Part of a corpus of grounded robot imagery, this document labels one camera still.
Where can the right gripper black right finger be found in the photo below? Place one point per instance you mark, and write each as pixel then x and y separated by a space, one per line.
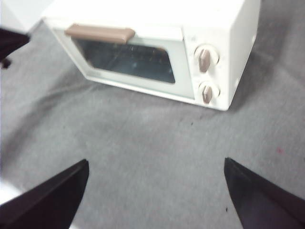
pixel 262 205

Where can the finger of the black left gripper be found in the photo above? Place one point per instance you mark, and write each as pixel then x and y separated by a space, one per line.
pixel 10 43
pixel 6 63

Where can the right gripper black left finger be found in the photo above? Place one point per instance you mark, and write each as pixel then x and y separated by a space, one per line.
pixel 47 205

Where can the cream oven knob taupe grip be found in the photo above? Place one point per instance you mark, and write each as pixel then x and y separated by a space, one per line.
pixel 205 58
pixel 207 93

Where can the cream Toshiba toaster oven body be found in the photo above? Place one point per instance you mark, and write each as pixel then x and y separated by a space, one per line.
pixel 240 47

